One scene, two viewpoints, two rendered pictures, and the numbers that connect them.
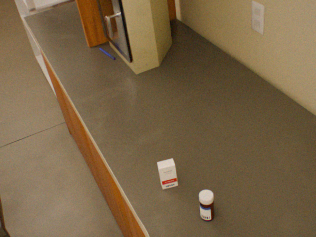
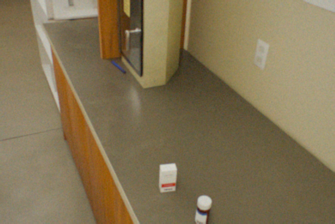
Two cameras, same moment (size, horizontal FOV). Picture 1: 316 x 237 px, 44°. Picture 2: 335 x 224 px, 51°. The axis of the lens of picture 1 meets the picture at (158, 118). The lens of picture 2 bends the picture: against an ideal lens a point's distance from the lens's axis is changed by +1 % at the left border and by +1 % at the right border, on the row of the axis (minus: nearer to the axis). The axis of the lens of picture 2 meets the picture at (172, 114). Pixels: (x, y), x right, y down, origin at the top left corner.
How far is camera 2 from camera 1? 12 cm
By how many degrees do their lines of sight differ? 8
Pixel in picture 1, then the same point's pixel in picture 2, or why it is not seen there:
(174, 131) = (174, 142)
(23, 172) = (12, 169)
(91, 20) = (109, 35)
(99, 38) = (113, 52)
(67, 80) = (79, 84)
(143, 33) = (157, 52)
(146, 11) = (164, 32)
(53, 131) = (48, 135)
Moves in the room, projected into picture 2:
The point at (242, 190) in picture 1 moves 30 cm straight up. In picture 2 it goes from (235, 203) to (252, 123)
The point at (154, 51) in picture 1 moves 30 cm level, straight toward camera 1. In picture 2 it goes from (163, 70) to (167, 104)
